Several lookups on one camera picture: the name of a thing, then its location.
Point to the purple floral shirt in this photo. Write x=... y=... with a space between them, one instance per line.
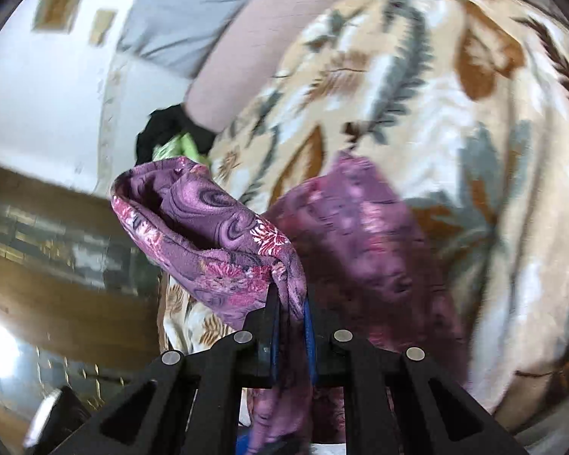
x=360 y=246

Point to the leaf print blanket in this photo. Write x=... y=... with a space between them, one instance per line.
x=431 y=104

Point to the black garment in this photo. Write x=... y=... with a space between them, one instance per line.
x=163 y=128

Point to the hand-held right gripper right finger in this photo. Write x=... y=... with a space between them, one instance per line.
x=309 y=341

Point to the grey pillow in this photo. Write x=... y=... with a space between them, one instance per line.
x=185 y=14

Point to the pink sofa bolster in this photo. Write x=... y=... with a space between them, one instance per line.
x=265 y=57

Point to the wooden door with glass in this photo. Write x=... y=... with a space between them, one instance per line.
x=52 y=294

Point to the green checkered pillow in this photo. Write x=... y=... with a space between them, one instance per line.
x=180 y=149

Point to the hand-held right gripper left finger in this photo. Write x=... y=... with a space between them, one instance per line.
x=274 y=346

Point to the beige wall switch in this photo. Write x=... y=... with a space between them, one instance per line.
x=103 y=27

